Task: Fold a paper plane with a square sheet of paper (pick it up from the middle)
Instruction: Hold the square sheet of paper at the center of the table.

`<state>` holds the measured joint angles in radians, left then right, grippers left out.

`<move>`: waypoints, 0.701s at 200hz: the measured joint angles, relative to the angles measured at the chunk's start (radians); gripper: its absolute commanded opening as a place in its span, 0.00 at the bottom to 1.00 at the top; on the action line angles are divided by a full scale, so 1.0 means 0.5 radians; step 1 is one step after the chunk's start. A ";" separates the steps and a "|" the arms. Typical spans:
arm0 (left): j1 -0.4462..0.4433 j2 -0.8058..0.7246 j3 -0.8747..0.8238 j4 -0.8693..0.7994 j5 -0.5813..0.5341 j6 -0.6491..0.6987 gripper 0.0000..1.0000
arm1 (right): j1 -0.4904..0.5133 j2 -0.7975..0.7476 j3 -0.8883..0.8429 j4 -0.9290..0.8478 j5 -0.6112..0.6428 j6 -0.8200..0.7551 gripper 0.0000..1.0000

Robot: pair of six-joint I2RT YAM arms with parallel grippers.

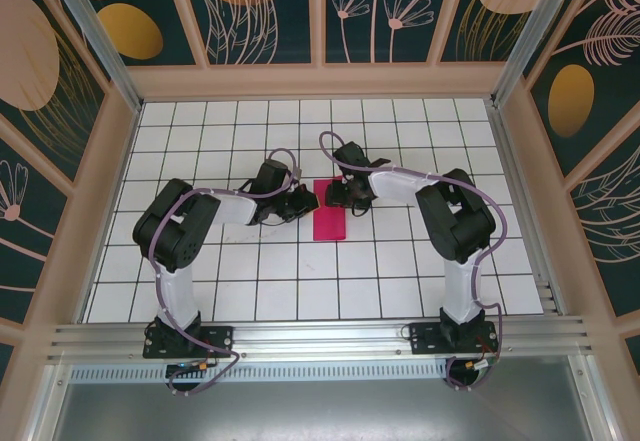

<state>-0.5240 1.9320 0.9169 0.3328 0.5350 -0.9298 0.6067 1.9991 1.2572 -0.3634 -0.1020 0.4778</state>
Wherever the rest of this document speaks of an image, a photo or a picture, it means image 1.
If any pink paper sheet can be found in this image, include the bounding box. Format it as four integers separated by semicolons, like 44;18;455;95
310;178;348;241

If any grey metal panel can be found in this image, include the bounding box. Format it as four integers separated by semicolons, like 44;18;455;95
29;380;614;441

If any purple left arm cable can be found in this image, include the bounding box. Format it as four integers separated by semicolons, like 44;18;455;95
149;148;304;397

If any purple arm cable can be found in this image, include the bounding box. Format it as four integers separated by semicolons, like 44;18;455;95
318;130;505;393
149;148;304;397

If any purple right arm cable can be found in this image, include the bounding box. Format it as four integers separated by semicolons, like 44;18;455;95
318;130;505;393

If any aluminium mounting rail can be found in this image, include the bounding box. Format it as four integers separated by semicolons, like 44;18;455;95
47;315;596;362

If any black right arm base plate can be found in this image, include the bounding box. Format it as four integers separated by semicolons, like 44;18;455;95
408;321;501;355

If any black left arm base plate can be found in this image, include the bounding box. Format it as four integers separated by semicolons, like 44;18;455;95
142;324;236;361

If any slotted grey cable duct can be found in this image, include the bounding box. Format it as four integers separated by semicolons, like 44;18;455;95
69;363;451;382

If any aluminium side rail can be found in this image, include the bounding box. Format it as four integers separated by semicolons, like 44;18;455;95
487;103;569;317

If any aluminium frame post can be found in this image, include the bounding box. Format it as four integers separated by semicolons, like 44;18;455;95
492;0;584;107
39;0;144;112

